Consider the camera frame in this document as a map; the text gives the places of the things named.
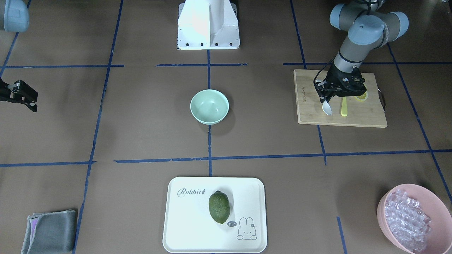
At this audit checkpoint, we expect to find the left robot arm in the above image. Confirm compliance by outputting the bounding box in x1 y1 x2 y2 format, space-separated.
313 0 409 103

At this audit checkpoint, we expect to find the white column mount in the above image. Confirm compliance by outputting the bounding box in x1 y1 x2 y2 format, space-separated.
177 0 240 50

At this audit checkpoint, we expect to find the mint green bowl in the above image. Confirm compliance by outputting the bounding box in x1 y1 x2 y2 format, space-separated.
190 89 230 125

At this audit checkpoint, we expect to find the green avocado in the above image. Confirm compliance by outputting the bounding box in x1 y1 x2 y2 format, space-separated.
208 190 231 224

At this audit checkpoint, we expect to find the yellow plastic knife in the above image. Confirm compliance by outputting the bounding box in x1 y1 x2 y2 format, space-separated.
340 97 348 117

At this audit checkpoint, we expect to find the white plastic spoon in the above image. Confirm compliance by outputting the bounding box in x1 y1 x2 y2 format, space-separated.
314 79 332 116

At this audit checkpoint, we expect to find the folded grey cloth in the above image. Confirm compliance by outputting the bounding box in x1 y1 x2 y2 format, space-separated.
21 210 77 254

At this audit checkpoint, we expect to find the pink bowl of ice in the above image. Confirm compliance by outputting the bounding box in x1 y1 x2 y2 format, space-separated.
377 184 452 254

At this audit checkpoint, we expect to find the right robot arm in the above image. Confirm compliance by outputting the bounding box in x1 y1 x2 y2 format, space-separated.
0 0 38 112

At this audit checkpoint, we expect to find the cream rabbit tray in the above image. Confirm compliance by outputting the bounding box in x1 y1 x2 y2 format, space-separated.
162 177 268 254

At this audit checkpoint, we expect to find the bamboo cutting board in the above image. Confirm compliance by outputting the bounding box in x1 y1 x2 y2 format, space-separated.
293 69 387 128

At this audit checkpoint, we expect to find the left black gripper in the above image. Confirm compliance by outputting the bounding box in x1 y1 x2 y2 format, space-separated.
314 65 367 103

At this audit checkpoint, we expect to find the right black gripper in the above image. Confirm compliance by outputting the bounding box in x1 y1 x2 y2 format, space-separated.
0 79 38 112

